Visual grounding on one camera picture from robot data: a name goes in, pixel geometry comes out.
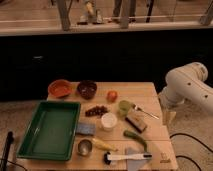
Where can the green chili pepper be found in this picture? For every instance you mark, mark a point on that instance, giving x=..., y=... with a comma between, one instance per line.
x=136, y=137

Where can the black stand on left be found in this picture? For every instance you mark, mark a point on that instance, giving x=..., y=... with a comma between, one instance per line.
x=3, y=160

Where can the orange bowl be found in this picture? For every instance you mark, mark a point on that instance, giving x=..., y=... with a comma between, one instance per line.
x=59, y=88

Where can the green plastic cup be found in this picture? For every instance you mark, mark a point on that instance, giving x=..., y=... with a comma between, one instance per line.
x=124, y=107

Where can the red apple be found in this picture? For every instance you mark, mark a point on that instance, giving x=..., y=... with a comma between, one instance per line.
x=112, y=96

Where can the dark brown bowl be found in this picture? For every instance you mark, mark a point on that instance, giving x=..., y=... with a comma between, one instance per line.
x=87, y=89

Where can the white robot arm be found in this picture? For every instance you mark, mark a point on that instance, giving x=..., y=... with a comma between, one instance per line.
x=187, y=82

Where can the blue sponge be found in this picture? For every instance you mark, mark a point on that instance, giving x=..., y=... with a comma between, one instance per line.
x=86, y=129

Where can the grey cloth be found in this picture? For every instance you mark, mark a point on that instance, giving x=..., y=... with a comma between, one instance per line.
x=134, y=165

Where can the bunch of dark grapes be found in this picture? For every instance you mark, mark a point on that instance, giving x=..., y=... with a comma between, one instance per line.
x=96, y=111

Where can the small metal cup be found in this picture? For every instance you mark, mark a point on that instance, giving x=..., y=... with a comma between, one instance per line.
x=85, y=147

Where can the brown wooden block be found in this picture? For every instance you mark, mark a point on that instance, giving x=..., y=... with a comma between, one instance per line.
x=136, y=122

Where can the yellow corn cob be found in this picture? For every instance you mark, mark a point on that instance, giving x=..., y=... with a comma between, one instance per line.
x=103, y=145

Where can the green plastic tray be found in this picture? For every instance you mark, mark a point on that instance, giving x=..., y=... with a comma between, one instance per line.
x=51, y=132

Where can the white paper cup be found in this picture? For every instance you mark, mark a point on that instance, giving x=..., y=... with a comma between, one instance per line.
x=108, y=121

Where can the white handled brush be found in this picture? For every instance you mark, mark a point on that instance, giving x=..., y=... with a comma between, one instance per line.
x=108, y=157

